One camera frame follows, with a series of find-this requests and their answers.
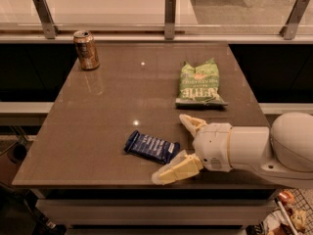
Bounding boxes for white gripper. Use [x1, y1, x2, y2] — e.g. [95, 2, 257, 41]
[152, 114, 232, 185]

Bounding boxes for blue rxbar wrapper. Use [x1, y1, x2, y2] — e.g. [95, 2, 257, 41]
[124, 130, 180, 165]

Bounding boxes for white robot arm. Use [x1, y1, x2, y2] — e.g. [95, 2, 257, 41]
[152, 113, 313, 188]

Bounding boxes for orange soda can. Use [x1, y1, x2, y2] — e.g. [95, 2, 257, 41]
[73, 30, 100, 71]

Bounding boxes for green kettle chips bag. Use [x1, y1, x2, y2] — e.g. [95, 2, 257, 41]
[175, 58, 228, 107]

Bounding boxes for brown table with drawers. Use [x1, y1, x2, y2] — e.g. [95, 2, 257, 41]
[13, 43, 279, 234]

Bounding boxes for wire basket with snacks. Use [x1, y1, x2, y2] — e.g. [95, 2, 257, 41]
[260, 189, 313, 235]

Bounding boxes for middle metal railing bracket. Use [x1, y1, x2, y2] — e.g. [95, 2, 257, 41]
[164, 0, 176, 40]

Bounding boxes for metal railing bracket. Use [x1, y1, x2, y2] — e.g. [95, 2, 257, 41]
[164, 0, 176, 40]
[32, 0, 59, 39]
[280, 0, 310, 40]

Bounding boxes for right metal railing bracket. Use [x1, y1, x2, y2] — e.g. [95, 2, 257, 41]
[280, 0, 310, 40]

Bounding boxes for left metal railing bracket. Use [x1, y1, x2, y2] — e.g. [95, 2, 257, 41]
[32, 0, 59, 39]

